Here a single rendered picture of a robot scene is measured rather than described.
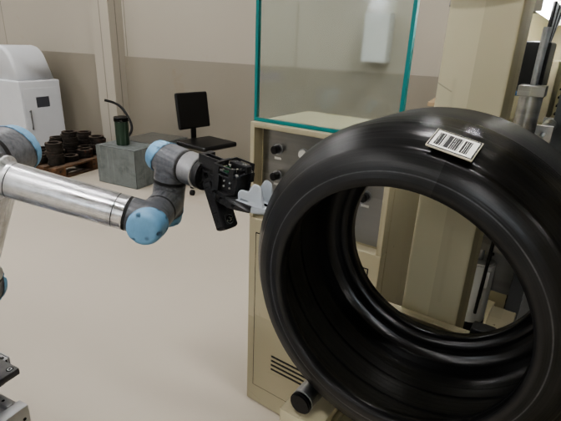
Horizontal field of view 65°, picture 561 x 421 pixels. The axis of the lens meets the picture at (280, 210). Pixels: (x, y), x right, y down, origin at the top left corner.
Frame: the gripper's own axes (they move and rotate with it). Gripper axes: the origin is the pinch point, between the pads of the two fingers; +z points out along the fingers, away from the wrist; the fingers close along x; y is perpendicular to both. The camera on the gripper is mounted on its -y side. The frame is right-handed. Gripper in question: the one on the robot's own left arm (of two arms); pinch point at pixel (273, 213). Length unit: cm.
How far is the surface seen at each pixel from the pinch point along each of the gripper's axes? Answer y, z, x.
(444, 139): 25.1, 30.1, -9.6
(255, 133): -5, -50, 59
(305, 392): -27.4, 19.2, -9.5
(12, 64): -75, -559, 217
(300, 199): 10.7, 12.0, -11.4
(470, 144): 25.3, 33.1, -8.7
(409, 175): 19.8, 27.5, -11.4
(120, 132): -108, -352, 223
